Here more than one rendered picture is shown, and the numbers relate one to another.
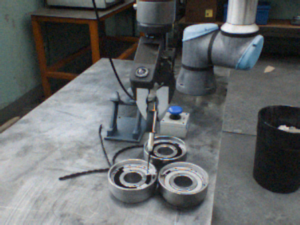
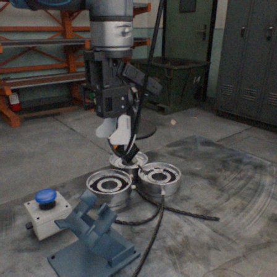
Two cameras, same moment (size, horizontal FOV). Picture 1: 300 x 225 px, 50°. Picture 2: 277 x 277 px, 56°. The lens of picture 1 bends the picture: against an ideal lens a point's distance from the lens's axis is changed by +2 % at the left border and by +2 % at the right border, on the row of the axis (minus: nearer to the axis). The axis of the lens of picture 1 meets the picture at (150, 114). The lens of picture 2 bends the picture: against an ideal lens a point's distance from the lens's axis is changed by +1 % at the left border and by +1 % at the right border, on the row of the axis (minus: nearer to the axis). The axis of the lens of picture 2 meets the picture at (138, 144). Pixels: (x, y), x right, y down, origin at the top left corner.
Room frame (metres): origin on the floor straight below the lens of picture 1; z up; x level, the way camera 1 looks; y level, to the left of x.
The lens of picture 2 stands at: (1.02, 0.33, 1.17)
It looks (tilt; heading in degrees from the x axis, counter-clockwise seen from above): 25 degrees down; 217
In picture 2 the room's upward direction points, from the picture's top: straight up
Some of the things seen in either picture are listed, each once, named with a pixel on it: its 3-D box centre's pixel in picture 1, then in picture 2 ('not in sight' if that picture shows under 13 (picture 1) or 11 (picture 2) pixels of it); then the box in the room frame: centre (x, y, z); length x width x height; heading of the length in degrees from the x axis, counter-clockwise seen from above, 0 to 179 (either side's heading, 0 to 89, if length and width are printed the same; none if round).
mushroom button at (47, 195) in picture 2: (175, 115); (47, 203); (0.79, -0.07, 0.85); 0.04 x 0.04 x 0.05
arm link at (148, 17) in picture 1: (154, 12); (113, 36); (0.64, -0.01, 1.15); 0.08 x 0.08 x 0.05
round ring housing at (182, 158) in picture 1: (165, 153); (109, 188); (0.64, -0.04, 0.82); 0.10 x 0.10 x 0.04
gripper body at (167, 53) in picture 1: (155, 51); (110, 83); (0.65, -0.01, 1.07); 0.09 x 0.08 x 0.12; 168
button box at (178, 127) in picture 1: (175, 122); (46, 214); (0.79, -0.07, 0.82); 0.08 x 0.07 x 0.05; 165
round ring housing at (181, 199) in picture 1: (183, 184); (128, 165); (0.53, -0.07, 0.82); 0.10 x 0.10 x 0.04
